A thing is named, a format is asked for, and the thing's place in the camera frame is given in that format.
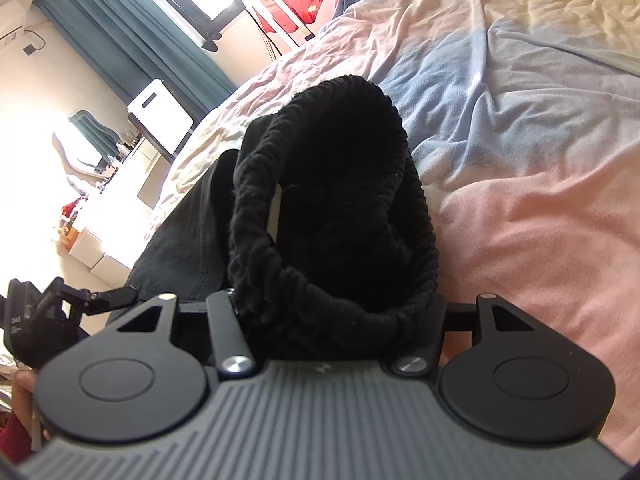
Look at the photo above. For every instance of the wavy standing mirror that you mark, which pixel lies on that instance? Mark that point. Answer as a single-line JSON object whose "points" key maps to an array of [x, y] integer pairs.
{"points": [[85, 142]]}

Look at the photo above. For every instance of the white dressing table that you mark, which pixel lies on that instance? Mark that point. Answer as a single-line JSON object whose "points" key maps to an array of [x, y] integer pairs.
{"points": [[125, 195]]}

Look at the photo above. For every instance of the person's left forearm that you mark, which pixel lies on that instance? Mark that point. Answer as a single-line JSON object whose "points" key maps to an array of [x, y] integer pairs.
{"points": [[25, 395]]}

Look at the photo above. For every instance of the white chair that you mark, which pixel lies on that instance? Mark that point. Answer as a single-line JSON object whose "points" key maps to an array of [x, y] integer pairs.
{"points": [[160, 112]]}

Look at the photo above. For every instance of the red garment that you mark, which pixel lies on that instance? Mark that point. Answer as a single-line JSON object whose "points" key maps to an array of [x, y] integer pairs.
{"points": [[295, 0]]}

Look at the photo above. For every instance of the black pants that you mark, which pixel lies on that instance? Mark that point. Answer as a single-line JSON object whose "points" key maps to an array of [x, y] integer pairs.
{"points": [[330, 200]]}

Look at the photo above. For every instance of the row of cosmetic bottles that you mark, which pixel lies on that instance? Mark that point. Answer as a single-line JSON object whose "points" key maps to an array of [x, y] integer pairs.
{"points": [[112, 152]]}

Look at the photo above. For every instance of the white garment steamer stand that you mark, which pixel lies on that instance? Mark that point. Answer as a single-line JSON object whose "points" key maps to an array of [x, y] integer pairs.
{"points": [[272, 10]]}

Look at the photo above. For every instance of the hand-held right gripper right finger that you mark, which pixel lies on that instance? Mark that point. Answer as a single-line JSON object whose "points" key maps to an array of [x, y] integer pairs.
{"points": [[430, 352]]}

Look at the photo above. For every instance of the white air conditioner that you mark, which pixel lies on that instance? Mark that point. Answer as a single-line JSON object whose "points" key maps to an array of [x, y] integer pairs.
{"points": [[11, 22]]}

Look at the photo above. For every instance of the white storage box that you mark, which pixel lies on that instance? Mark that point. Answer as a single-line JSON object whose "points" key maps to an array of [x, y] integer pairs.
{"points": [[87, 247]]}

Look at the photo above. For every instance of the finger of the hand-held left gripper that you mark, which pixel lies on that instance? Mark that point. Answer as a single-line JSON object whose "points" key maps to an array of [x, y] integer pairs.
{"points": [[112, 298]]}

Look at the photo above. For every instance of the teal curtain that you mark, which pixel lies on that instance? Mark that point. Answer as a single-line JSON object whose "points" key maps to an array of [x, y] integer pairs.
{"points": [[130, 45]]}

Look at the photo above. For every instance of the black wall plug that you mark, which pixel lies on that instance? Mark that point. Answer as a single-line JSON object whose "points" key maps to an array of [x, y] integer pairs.
{"points": [[30, 50]]}

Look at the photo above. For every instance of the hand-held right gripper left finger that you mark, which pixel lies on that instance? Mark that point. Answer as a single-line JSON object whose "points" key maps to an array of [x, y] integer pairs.
{"points": [[225, 330]]}

